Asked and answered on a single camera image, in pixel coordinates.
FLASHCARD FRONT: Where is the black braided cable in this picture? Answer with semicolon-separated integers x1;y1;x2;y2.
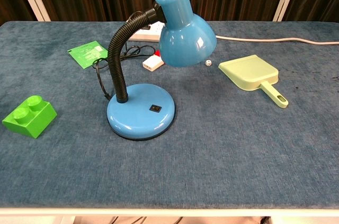
92;45;156;100

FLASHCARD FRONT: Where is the blue fabric table cover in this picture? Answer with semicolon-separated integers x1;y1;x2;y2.
0;20;339;210

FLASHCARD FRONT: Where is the green paper packet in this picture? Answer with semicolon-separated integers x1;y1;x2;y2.
67;40;109;69

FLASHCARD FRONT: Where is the green building block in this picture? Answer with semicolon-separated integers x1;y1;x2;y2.
2;95;58;139

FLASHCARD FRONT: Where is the light green dustpan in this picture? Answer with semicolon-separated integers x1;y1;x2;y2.
218;54;289;109

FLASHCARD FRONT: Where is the blue desk lamp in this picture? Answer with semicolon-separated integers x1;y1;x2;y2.
106;0;218;140

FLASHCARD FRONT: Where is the white plug adapter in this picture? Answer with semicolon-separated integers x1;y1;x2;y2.
142;50;165;71

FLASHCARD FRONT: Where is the white power strip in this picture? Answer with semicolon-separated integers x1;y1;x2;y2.
129;21;165;43

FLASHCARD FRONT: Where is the white power strip cable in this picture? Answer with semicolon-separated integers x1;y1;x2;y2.
215;34;339;47

